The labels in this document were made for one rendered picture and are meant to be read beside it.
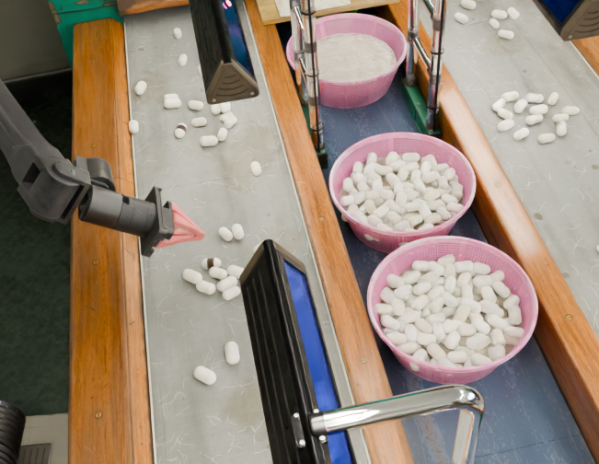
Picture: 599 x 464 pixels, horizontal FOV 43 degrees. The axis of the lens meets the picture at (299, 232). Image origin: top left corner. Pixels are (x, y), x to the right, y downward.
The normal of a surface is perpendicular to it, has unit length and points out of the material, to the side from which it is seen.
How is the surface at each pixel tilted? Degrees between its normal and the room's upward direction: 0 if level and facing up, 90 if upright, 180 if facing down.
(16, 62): 90
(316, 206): 0
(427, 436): 0
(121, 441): 0
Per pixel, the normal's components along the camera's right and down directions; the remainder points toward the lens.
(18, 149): -0.56, -0.04
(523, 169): -0.07, -0.67
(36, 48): 0.23, 0.71
